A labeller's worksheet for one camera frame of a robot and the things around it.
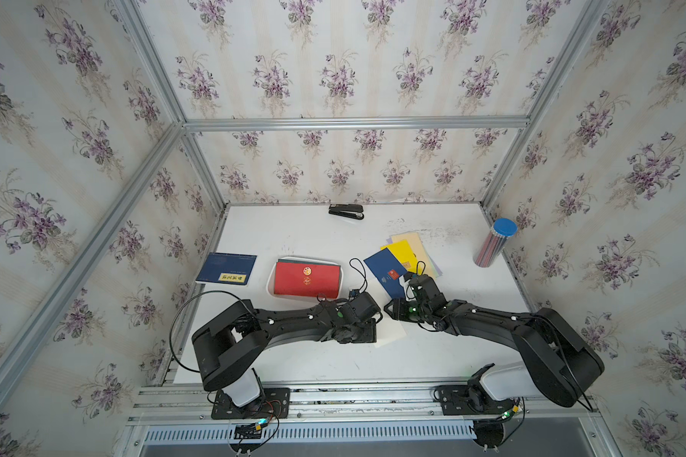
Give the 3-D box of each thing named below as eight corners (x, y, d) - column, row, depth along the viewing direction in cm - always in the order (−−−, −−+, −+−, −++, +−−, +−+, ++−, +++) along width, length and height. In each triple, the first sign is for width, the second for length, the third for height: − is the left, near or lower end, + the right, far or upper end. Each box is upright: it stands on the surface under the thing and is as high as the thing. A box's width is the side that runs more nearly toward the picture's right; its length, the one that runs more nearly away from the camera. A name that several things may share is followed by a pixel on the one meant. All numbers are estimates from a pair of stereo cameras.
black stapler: (328, 219, 118) (328, 212, 115) (328, 210, 121) (328, 204, 118) (363, 219, 118) (363, 213, 115) (362, 210, 121) (363, 204, 118)
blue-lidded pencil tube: (475, 267, 103) (499, 233, 87) (470, 253, 107) (492, 217, 92) (494, 268, 103) (521, 233, 88) (488, 253, 107) (513, 217, 92)
